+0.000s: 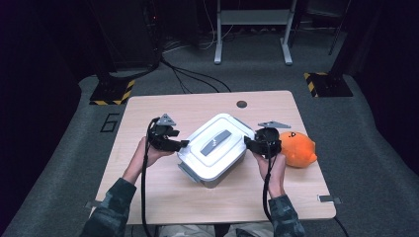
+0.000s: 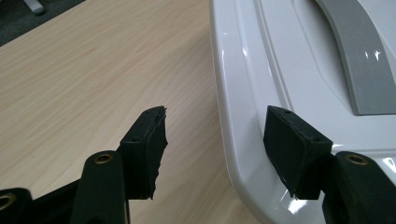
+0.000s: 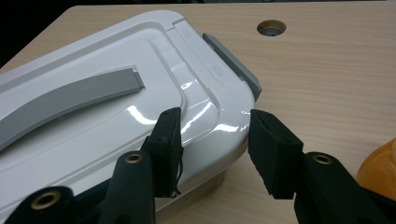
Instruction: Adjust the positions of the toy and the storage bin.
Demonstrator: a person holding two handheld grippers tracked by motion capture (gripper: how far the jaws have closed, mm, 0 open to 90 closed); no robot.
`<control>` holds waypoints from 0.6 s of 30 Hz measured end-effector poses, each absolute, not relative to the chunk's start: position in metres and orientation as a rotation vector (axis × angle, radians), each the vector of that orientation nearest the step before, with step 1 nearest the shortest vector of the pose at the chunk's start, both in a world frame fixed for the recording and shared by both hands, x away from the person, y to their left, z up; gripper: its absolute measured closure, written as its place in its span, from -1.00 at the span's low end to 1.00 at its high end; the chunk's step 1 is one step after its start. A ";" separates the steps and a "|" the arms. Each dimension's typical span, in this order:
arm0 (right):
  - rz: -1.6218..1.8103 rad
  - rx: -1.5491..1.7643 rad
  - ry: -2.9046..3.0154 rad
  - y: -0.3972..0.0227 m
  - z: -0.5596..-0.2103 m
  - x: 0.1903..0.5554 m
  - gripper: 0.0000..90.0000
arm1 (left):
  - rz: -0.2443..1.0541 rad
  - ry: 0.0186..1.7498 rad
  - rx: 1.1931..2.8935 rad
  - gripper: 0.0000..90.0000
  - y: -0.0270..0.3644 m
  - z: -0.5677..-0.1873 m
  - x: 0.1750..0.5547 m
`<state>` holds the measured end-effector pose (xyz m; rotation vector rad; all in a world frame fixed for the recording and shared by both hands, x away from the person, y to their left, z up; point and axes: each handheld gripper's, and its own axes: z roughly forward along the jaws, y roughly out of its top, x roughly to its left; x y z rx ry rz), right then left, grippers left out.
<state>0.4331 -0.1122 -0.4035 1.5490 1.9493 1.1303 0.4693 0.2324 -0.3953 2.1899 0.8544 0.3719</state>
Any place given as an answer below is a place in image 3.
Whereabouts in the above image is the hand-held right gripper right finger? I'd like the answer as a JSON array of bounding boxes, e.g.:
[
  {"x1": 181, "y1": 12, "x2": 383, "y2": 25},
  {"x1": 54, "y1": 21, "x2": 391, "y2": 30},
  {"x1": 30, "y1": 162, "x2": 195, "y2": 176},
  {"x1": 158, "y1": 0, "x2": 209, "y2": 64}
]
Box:
[{"x1": 247, "y1": 108, "x2": 304, "y2": 201}]

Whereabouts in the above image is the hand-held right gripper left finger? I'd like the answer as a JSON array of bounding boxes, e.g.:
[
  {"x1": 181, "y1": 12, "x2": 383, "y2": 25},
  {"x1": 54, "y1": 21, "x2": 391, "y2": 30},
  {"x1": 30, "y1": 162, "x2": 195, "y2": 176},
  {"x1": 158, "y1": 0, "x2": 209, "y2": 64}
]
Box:
[{"x1": 141, "y1": 106, "x2": 185, "y2": 199}]

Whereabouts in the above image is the white box lid grey handle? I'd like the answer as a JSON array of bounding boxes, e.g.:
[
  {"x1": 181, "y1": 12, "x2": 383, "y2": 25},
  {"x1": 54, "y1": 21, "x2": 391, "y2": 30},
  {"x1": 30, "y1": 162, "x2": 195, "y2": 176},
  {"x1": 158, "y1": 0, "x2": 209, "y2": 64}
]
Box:
[{"x1": 0, "y1": 9, "x2": 257, "y2": 217}]

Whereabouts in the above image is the clear plastic storage box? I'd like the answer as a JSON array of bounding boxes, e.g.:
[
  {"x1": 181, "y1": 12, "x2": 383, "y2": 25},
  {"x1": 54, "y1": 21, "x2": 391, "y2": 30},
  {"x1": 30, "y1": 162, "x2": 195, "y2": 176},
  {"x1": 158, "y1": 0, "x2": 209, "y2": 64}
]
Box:
[{"x1": 154, "y1": 33, "x2": 262, "y2": 224}]

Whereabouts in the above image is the orange plush toy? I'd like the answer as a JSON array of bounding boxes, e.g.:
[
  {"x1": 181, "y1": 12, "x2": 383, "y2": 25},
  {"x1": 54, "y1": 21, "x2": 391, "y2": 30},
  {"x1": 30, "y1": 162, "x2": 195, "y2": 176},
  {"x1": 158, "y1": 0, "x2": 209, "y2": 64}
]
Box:
[{"x1": 356, "y1": 137, "x2": 396, "y2": 201}]

